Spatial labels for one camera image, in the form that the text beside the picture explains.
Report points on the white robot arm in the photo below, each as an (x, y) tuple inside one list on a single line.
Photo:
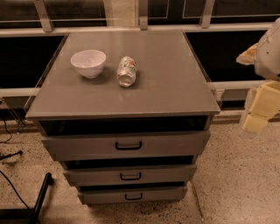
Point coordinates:
[(249, 97)]

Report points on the grey top drawer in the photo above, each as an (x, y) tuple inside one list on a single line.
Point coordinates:
[(135, 145)]

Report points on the crushed silver drink can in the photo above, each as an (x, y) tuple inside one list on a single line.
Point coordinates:
[(126, 72)]

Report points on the grey middle drawer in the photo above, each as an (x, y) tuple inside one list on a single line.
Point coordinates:
[(130, 175)]

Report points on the white ceramic bowl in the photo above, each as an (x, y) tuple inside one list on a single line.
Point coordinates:
[(89, 63)]

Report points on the metal window railing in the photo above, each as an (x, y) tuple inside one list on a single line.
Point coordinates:
[(27, 17)]

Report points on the black metal stand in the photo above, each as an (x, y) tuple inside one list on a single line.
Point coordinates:
[(30, 215)]

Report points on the grey drawer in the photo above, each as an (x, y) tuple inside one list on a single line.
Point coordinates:
[(130, 175), (132, 195), (135, 145)]

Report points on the grey bottom drawer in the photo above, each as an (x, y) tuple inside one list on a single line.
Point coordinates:
[(132, 195)]

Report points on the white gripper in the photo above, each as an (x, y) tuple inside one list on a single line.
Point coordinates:
[(269, 58)]

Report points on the grey drawer cabinet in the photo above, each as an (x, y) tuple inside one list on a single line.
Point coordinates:
[(170, 94)]

